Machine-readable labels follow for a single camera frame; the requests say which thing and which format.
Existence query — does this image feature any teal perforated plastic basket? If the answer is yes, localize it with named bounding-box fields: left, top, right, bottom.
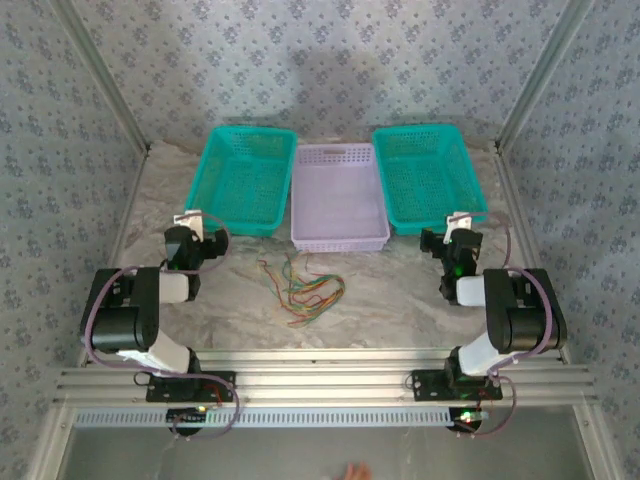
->
left=183, top=124, right=300, bottom=239
left=372, top=123, right=490, bottom=236

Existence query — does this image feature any bundle of coloured wires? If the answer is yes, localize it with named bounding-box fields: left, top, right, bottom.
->
left=257, top=257, right=286, bottom=296

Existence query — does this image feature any thin green cable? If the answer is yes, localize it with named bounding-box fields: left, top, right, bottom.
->
left=279, top=279, right=344, bottom=321
left=282, top=252, right=321, bottom=301

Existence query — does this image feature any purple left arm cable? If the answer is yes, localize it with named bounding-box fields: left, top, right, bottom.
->
left=80, top=212, right=242, bottom=444

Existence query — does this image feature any white slotted cable duct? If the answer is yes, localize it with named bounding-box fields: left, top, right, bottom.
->
left=72, top=407, right=454, bottom=430

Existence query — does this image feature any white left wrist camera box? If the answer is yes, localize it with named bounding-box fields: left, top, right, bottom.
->
left=172, top=209, right=207, bottom=242

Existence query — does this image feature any black controller board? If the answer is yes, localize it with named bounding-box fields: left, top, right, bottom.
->
left=451, top=406, right=490, bottom=435
left=166, top=406, right=210, bottom=435

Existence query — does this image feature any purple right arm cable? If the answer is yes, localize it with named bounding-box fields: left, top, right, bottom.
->
left=462, top=210, right=570, bottom=437

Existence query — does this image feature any aluminium frame post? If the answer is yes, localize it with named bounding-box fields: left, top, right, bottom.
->
left=49, top=0, right=153, bottom=154
left=493, top=0, right=597, bottom=154

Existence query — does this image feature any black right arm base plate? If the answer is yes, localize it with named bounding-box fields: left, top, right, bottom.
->
left=410, top=368, right=504, bottom=402

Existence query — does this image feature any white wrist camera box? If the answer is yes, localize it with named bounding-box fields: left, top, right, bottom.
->
left=446, top=211, right=475, bottom=244
left=172, top=209, right=207, bottom=242

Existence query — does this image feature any thin yellow cable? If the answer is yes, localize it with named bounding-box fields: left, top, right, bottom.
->
left=289, top=274, right=346, bottom=314

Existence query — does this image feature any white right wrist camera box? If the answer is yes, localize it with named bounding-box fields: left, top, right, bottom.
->
left=446, top=211, right=475, bottom=244

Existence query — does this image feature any lavender perforated plastic basket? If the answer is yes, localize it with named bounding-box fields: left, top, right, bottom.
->
left=290, top=142, right=391, bottom=254

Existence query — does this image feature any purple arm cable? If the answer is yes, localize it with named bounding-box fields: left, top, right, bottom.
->
left=462, top=210, right=570, bottom=437
left=80, top=212, right=242, bottom=444

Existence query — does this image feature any aluminium mounting rail beam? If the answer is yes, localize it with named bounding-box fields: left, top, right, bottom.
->
left=49, top=347, right=600, bottom=407

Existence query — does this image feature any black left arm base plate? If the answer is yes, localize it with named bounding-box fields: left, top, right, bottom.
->
left=144, top=370, right=237, bottom=404

